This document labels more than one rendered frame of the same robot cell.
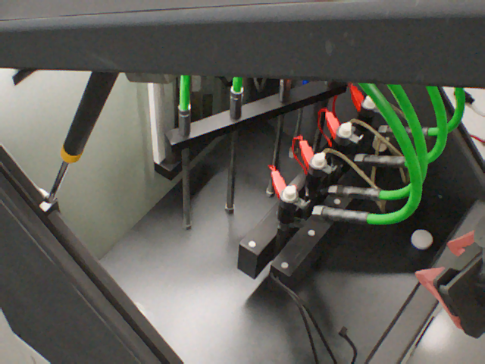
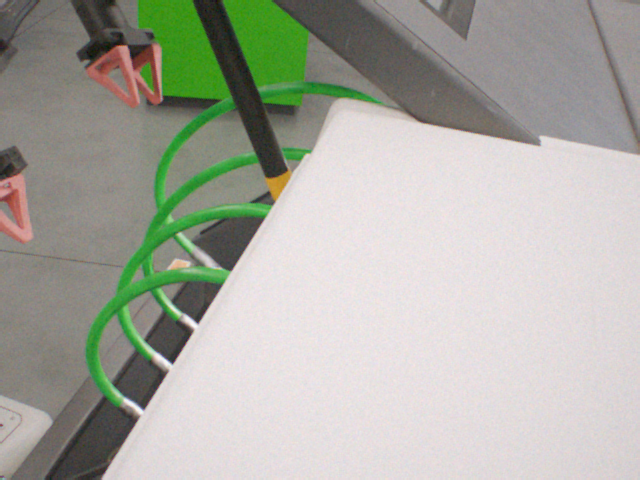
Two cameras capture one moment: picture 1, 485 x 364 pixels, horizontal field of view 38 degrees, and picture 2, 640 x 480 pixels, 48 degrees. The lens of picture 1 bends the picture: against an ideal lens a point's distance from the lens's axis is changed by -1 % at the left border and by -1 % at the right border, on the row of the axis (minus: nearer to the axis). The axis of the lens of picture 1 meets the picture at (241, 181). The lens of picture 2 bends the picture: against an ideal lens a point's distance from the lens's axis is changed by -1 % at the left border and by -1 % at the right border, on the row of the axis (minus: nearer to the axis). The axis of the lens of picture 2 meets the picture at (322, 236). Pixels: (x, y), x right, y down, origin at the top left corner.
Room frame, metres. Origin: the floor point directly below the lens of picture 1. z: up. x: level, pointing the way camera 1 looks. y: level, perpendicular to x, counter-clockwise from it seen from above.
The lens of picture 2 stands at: (1.36, -0.34, 1.71)
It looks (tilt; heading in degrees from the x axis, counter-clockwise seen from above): 32 degrees down; 157
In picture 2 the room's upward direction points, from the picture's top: 8 degrees clockwise
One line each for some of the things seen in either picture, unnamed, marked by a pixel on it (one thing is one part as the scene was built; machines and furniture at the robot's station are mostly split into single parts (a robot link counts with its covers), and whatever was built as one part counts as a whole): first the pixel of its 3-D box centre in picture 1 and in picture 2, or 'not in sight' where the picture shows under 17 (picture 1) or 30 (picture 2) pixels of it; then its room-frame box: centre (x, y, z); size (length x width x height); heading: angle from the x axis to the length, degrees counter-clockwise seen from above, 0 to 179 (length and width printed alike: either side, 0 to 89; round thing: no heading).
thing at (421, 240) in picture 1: (421, 240); not in sight; (0.74, -0.35, 0.84); 0.04 x 0.04 x 0.01
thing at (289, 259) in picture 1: (315, 216); not in sight; (0.73, -0.14, 0.91); 0.34 x 0.10 x 0.15; 147
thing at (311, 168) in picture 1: (315, 204); not in sight; (0.69, -0.13, 1.00); 0.05 x 0.03 x 0.21; 57
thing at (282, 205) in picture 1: (288, 236); not in sight; (0.62, -0.08, 1.00); 0.05 x 0.03 x 0.21; 57
